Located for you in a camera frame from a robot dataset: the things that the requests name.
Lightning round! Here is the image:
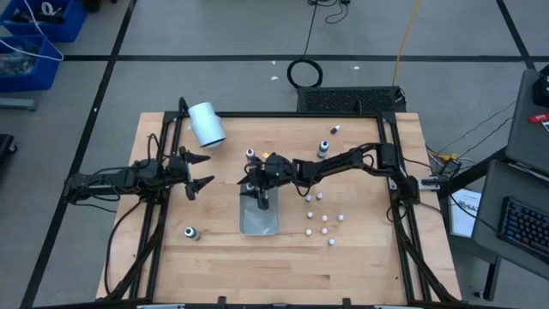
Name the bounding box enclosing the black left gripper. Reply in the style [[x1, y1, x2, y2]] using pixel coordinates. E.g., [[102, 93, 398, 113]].
[[165, 145, 216, 203]]

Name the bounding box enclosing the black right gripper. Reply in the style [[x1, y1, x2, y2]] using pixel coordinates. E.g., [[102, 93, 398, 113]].
[[238, 154, 298, 211]]

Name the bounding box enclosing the black perforated computer case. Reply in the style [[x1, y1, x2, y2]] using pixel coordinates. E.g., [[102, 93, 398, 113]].
[[296, 85, 407, 114]]

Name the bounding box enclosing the blue plastic crate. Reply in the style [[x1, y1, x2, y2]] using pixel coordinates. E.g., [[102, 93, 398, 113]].
[[0, 34, 64, 94], [0, 0, 88, 44]]

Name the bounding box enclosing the grey floor bar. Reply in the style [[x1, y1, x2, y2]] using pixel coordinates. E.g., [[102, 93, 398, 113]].
[[0, 97, 39, 112]]

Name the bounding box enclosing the black floor object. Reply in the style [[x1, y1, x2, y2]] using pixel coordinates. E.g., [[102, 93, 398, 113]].
[[0, 133, 18, 164]]

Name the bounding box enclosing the white paper sheet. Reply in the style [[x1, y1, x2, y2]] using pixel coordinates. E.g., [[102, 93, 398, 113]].
[[448, 187, 485, 239]]

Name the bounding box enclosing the grey desk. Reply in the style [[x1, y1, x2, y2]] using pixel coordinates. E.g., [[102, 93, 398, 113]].
[[504, 68, 549, 176], [471, 159, 549, 301]]

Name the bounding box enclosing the black keyboard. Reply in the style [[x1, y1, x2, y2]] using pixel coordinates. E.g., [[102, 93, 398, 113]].
[[497, 196, 549, 264]]

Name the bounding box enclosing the black desk device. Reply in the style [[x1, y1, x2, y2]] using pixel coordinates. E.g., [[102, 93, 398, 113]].
[[532, 64, 549, 108]]

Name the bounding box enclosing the white plastic bin with handles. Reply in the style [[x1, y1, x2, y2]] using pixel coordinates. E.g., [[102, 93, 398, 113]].
[[238, 179, 281, 237]]

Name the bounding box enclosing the black aluminium table frame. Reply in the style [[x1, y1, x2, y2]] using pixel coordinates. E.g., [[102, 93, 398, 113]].
[[102, 110, 462, 304]]

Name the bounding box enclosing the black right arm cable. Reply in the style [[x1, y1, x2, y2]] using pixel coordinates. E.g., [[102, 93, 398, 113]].
[[384, 199, 409, 225]]

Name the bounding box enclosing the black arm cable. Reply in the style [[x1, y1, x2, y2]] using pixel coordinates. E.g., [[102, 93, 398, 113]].
[[102, 199, 147, 297], [384, 199, 409, 225]]

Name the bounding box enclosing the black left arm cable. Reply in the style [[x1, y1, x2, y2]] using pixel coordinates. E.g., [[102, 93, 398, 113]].
[[102, 199, 147, 297]]

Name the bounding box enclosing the coiled black cable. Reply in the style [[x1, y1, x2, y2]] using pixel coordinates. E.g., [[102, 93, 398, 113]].
[[286, 0, 324, 90]]

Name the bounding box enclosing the white cable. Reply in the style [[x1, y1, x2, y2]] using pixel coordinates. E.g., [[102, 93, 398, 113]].
[[0, 0, 65, 62]]

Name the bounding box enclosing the yellow hanging cable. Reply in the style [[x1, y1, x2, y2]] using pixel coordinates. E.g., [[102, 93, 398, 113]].
[[391, 0, 423, 87]]

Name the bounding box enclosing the black floor cable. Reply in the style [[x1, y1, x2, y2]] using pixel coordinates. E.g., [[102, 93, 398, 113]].
[[454, 115, 518, 161], [307, 0, 352, 25], [428, 100, 518, 155]]

